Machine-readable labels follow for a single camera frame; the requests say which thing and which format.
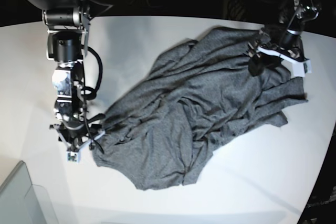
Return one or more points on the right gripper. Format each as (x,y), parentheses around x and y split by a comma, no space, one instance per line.
(75,140)

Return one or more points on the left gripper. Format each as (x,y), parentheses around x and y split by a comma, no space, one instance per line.
(264,50)

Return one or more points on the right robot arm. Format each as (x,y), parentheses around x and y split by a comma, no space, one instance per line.
(78,75)

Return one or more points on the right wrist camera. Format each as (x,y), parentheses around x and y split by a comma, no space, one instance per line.
(73,156)

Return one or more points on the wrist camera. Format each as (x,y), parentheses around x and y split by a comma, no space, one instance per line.
(73,156)
(300,69)

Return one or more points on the grey t-shirt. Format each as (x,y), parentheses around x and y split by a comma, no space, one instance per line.
(197,97)

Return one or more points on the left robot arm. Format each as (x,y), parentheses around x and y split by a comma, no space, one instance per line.
(293,16)

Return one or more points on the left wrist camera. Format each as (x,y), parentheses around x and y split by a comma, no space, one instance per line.
(300,69)

